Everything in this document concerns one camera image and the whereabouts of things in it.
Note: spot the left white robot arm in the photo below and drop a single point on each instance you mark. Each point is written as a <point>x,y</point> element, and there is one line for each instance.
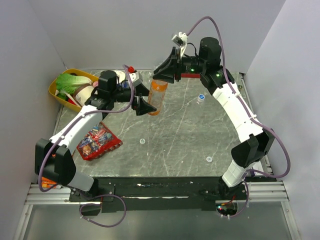
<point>62,168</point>

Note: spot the green lettuce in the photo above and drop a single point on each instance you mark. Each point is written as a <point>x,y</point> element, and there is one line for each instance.
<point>69,83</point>

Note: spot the red snack bag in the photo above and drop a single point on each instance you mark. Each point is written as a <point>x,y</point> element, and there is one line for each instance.
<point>98,141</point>

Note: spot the blue and white bottle cap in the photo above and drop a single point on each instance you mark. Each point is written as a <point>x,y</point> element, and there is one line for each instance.
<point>201,97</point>

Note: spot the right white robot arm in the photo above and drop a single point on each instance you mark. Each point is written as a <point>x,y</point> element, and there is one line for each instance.
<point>255,141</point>

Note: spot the purple onion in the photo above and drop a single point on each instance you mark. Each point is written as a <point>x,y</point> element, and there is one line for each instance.
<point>95,84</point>

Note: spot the blue wrapped toilet paper roll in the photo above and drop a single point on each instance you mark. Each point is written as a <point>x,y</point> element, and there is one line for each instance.
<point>121,77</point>

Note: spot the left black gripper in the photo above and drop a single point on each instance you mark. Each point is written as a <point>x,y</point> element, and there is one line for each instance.
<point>142,107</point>

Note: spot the white and purple box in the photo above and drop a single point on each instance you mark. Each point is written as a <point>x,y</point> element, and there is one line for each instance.
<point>258,166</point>

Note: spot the red rectangular box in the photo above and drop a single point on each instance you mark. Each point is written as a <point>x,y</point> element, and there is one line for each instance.
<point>191,75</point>

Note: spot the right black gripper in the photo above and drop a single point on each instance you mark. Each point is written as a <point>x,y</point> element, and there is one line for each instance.
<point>166,71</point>

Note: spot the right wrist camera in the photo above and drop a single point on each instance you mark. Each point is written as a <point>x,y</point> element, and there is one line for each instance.
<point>181,40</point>

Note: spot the brown and cream jar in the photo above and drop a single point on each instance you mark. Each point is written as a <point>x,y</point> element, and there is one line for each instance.
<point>83,93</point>

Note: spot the orange juice bottle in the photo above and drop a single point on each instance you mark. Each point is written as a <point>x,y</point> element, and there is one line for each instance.
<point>156,95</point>

